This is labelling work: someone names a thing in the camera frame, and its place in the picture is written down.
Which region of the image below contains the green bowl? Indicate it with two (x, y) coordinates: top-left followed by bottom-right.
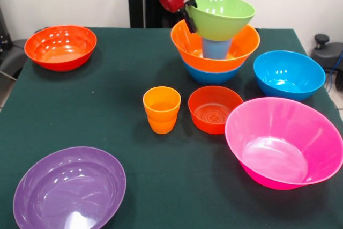
(185, 0), (256, 42)

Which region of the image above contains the large orange bowl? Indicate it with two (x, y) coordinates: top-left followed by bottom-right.
(170, 19), (260, 73)

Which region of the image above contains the blue cup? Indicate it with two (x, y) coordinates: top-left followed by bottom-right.
(202, 38), (233, 60)

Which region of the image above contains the blue cone-shaped bowl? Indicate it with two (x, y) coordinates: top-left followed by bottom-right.
(183, 57), (246, 85)

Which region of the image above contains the orange cup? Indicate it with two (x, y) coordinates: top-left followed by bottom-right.
(143, 86), (182, 122)
(147, 115), (177, 135)

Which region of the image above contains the large red-orange bowl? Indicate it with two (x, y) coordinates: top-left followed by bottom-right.
(24, 25), (98, 72)

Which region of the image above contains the small red bowl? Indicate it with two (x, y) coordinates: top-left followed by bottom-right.
(188, 85), (244, 135)

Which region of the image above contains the blue round bowl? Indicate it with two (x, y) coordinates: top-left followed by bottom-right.
(253, 50), (326, 102)

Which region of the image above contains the dark green table cloth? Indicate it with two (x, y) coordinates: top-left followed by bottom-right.
(0, 27), (343, 229)

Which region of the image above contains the pink bowl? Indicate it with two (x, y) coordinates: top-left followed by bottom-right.
(224, 97), (343, 190)

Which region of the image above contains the black equipment box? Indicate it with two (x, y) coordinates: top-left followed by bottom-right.
(0, 8), (12, 51)

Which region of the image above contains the purple bowl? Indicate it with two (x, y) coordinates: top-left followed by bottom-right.
(12, 146), (127, 229)

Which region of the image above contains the black pedestal foot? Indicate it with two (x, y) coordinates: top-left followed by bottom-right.
(0, 38), (30, 85)
(310, 34), (343, 73)

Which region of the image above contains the blue cable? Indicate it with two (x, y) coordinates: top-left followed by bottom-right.
(325, 51), (343, 92)

